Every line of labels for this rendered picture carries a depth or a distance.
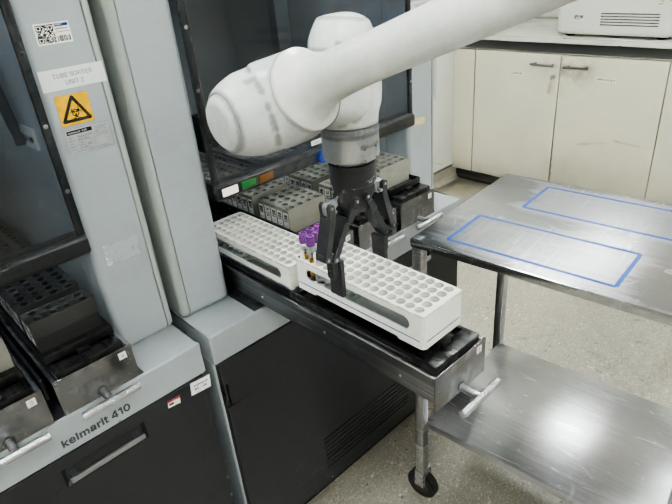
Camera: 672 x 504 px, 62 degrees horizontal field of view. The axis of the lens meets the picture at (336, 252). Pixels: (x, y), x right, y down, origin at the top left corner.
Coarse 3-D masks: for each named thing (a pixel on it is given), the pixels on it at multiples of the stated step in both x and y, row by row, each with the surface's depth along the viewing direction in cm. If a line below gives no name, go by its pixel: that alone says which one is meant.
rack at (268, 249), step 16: (224, 224) 125; (240, 224) 124; (256, 224) 123; (224, 240) 120; (240, 240) 118; (256, 240) 118; (272, 240) 116; (288, 240) 116; (240, 256) 119; (256, 256) 112; (272, 256) 110; (288, 256) 110; (272, 272) 116; (288, 272) 106; (288, 288) 108
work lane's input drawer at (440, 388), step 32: (224, 256) 122; (256, 288) 114; (320, 320) 101; (352, 320) 99; (352, 352) 97; (384, 352) 91; (416, 352) 90; (448, 352) 87; (480, 352) 92; (416, 384) 88; (448, 384) 87
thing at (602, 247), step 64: (512, 192) 138; (576, 192) 135; (448, 256) 116; (512, 256) 111; (576, 256) 109; (640, 256) 107; (512, 384) 156; (576, 384) 154; (512, 448) 137; (576, 448) 135; (640, 448) 134
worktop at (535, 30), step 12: (528, 24) 330; (540, 24) 326; (552, 24) 323; (492, 36) 308; (504, 36) 303; (516, 36) 298; (528, 36) 293; (540, 36) 290; (552, 36) 287; (564, 36) 284; (576, 36) 281; (588, 36) 278; (600, 36) 275; (612, 36) 273; (624, 36) 270; (636, 36) 267
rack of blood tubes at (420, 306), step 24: (312, 264) 100; (360, 264) 99; (384, 264) 99; (312, 288) 102; (360, 288) 92; (384, 288) 91; (408, 288) 92; (432, 288) 90; (456, 288) 89; (384, 312) 95; (408, 312) 85; (432, 312) 84; (456, 312) 90; (432, 336) 86
